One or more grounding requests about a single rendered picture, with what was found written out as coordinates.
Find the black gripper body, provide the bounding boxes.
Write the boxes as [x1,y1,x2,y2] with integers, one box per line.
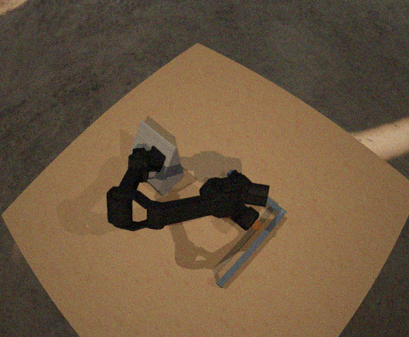
[200,178,259,231]

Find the translucent orange ball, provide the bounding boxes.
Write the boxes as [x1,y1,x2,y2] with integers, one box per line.
[250,219,261,231]

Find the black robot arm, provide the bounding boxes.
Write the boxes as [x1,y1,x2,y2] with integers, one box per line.
[106,146,270,231]

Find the low clear walls with dark edges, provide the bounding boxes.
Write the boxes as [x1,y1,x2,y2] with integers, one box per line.
[232,204,278,276]

